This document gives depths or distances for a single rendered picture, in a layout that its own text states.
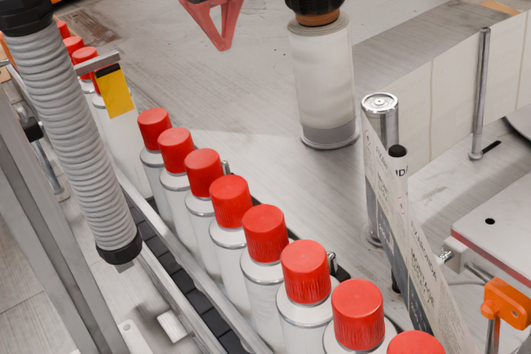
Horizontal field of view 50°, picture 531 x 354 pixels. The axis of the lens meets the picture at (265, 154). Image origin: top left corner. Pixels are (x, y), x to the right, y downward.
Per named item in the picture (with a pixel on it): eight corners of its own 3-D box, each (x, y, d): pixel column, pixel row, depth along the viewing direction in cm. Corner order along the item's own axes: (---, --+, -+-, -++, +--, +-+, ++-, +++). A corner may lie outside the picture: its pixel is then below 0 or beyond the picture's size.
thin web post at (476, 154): (486, 156, 77) (498, 27, 66) (476, 162, 77) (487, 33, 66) (474, 150, 79) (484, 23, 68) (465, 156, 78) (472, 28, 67)
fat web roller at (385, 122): (412, 235, 68) (412, 99, 57) (383, 254, 66) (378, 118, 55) (385, 216, 71) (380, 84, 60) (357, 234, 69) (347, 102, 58)
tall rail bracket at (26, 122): (95, 181, 95) (59, 96, 86) (53, 201, 93) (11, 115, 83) (88, 172, 98) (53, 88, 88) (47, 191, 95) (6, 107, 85)
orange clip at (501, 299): (534, 325, 34) (539, 301, 33) (512, 343, 34) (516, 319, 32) (492, 295, 36) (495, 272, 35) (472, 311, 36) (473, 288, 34)
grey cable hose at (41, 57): (152, 252, 44) (51, -14, 32) (110, 275, 43) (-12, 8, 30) (134, 228, 46) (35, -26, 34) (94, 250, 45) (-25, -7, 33)
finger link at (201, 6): (227, 29, 73) (212, -44, 68) (258, 44, 68) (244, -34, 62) (182, 49, 70) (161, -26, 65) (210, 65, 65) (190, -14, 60)
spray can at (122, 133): (169, 190, 82) (127, 63, 70) (136, 208, 80) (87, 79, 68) (154, 175, 86) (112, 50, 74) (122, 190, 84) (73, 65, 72)
